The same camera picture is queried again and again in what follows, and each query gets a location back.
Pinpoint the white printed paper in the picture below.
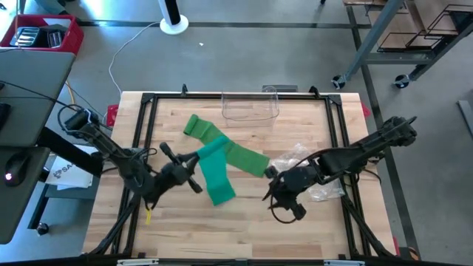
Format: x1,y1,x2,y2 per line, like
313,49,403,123
50,145,95,191

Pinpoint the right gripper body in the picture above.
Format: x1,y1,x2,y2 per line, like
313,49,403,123
279,165,321,203

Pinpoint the white power cable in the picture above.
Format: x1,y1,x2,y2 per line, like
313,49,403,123
108,21,162,95

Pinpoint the black toaster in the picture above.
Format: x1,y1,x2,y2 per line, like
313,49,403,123
38,24,69,49

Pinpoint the silver toaster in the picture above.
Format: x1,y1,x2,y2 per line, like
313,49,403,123
9,26,41,48

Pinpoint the silver frame bracket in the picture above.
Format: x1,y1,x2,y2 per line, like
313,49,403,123
117,258,160,266
324,259,365,266

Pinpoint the clear plastic bin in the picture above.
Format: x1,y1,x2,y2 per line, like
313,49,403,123
220,85,280,129

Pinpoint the white black tower fan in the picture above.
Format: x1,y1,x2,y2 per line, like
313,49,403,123
157,0,190,36

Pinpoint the black desk support beam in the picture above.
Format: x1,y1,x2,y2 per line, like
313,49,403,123
36,126,105,178

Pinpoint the grey desk top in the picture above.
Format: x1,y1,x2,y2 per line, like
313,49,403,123
0,50,77,148
0,146,51,245

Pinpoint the black computer mouse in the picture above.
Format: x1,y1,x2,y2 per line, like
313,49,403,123
2,153,31,188

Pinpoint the yellow floor cable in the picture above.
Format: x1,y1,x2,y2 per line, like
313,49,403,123
64,81,77,106

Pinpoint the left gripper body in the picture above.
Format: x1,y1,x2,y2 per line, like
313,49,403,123
155,161,192,190

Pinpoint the teal elastic bandage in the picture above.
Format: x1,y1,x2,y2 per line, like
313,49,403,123
195,134,237,207

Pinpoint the red plastic crate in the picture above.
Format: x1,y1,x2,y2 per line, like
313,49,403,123
0,13,85,56

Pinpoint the black wire rack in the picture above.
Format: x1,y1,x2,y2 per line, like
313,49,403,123
376,3,473,52

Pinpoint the black table frame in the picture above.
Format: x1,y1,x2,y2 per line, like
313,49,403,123
83,83,411,266

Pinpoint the grey metal cart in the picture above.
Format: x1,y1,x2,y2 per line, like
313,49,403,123
331,0,473,90

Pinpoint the grass green elastic bandage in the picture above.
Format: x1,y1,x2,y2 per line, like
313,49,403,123
183,113,272,178

